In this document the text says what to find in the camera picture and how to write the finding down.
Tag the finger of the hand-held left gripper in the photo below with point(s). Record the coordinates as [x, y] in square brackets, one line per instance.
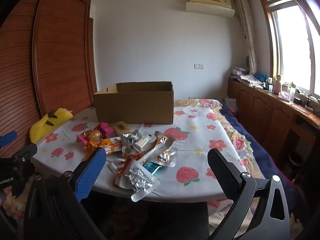
[7, 139]
[25, 153]

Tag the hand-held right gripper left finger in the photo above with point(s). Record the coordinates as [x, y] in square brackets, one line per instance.
[90, 176]

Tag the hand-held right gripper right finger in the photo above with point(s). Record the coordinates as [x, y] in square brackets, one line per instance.
[222, 177]

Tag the orange snack packet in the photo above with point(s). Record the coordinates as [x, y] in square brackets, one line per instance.
[110, 148]

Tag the red strips packet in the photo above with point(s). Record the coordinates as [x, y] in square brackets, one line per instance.
[125, 163]

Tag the pink bun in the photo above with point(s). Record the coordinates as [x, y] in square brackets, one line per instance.
[93, 136]

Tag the large silver printed packet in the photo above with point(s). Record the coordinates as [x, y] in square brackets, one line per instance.
[138, 182]

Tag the small pale snack packet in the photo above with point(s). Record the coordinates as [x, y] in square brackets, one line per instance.
[128, 142]

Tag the brown cracker packet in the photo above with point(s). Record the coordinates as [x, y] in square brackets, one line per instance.
[120, 127]

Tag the orange and white packet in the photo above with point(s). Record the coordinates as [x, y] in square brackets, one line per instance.
[166, 158]

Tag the white cake packet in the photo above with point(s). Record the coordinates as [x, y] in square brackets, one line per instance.
[141, 143]

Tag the teal snack packet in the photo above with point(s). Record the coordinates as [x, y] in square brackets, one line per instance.
[151, 168]

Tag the clear chicken leg packet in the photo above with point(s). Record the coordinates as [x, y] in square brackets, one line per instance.
[162, 141]

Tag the brown cardboard box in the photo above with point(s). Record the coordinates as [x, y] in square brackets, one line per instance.
[135, 105]

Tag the yellow plush toy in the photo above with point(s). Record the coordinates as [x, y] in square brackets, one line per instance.
[48, 122]

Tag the floral blanket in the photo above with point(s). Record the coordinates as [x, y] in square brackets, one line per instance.
[240, 142]

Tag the strawberry print tablecloth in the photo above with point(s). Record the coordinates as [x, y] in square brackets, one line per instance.
[200, 140]

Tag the navy blanket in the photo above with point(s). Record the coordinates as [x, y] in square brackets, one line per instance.
[257, 140]

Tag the small white box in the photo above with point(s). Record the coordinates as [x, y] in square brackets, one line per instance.
[230, 104]

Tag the wooden window cabinet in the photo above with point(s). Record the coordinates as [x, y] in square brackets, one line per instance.
[265, 115]

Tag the dark waste bin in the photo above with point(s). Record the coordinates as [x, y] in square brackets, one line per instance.
[297, 161]

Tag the wooden slatted wardrobe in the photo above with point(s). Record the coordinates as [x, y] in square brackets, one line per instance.
[45, 62]

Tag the folded printed cloth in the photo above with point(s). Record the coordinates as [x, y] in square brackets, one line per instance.
[248, 80]

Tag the pink bottle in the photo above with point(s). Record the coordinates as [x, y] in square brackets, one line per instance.
[278, 86]

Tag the stack of packets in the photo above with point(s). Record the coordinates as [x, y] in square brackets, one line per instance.
[238, 71]

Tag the row of blue boxes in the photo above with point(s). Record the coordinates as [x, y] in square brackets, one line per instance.
[261, 77]

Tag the green capped bottle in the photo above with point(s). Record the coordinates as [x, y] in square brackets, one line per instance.
[292, 91]

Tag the power strip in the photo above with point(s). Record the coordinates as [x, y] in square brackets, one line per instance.
[310, 107]

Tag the round grey fan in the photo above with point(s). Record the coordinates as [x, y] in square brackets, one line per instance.
[247, 61]

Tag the patterned curtain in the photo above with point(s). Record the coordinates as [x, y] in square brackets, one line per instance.
[247, 35]

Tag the window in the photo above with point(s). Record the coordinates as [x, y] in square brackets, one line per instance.
[290, 42]

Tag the wall socket strip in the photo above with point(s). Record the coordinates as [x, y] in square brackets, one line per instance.
[194, 97]

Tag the white wall switch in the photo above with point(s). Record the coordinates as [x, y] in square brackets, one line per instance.
[199, 66]

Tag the wall air conditioner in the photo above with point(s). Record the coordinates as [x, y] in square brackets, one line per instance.
[210, 3]

